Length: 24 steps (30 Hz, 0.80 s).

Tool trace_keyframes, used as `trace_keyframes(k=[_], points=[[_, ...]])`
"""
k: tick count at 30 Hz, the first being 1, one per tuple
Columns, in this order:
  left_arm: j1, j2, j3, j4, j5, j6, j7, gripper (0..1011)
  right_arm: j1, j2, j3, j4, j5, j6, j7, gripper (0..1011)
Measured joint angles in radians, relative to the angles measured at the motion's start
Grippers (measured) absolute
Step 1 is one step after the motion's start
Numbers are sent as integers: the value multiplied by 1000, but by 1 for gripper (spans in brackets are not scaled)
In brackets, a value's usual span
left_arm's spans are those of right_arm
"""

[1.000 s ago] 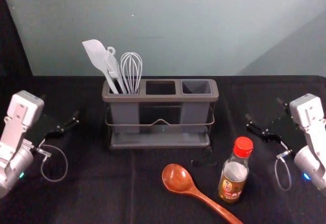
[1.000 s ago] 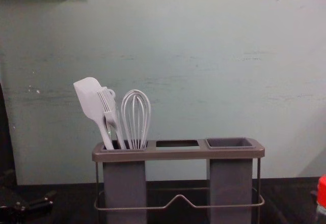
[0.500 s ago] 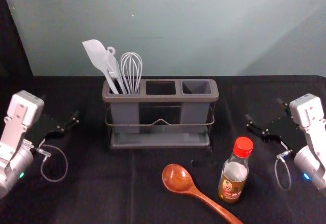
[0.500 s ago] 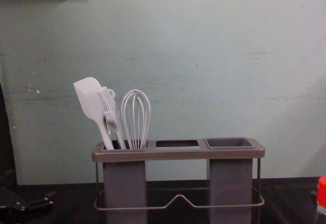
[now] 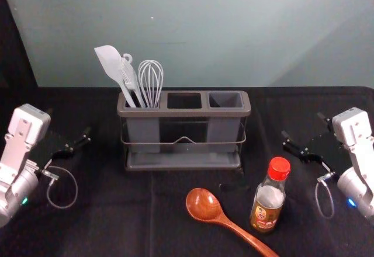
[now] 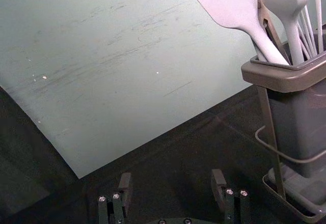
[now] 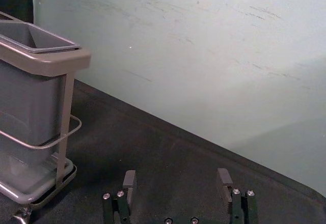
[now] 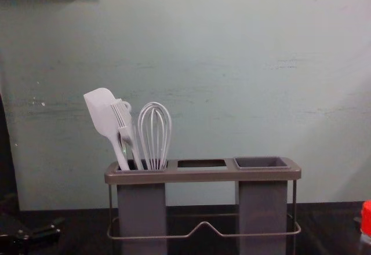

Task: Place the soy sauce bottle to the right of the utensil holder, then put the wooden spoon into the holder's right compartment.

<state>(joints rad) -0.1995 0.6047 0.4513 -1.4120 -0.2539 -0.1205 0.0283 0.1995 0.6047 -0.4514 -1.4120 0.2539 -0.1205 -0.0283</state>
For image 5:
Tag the grey slotted turner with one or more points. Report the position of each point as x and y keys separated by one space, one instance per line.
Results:
x=130 y=77

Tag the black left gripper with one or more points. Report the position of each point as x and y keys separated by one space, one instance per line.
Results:
x=52 y=144

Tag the grey three-compartment utensil holder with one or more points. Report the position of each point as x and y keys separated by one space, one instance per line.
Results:
x=143 y=131

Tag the grey silicone spatula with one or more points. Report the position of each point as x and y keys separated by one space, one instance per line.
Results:
x=109 y=61

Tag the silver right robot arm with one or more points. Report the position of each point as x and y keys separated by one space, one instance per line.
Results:
x=355 y=149

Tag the brown wooden spoon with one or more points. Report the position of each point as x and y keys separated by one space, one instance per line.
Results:
x=203 y=204

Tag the red-capped sauce bottle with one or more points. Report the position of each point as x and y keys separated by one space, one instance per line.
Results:
x=267 y=204

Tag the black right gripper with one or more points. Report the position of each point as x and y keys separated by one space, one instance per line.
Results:
x=325 y=146

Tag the black table cloth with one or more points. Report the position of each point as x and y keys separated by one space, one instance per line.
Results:
x=117 y=225

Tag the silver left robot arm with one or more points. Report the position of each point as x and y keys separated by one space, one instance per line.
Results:
x=17 y=140

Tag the grey whisk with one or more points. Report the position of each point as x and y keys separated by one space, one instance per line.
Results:
x=150 y=79

